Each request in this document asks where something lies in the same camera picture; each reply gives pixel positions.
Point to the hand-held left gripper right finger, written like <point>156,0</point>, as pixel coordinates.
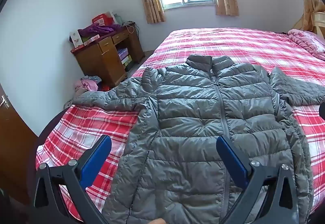
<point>232,163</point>

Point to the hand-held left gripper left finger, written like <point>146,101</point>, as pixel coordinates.
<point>97,158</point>

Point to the grey puffer jacket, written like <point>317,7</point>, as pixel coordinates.
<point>190,112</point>

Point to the pile of pink clothes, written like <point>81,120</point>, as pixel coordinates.
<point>87,84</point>

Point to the purple clothes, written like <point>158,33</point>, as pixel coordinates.
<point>97,28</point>

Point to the person's left hand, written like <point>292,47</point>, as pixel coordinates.
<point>158,221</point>

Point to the brown wooden door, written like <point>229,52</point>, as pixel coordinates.
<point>12,137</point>

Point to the wooden desk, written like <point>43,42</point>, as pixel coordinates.
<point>101,61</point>

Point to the stack of boxes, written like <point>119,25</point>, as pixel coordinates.
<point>125,56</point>

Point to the pink flat box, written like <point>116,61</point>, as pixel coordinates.
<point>91,39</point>

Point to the bed with red plaid sheet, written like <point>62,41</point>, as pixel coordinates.
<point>228,43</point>

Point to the white box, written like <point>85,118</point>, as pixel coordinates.
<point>76,39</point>

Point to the red box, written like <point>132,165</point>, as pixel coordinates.
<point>102,19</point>

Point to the pink quilt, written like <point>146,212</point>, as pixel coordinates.
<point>309,41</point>

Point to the wooden headboard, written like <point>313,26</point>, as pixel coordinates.
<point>320,22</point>

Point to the yellow curtain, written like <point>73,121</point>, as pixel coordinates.
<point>308,8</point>

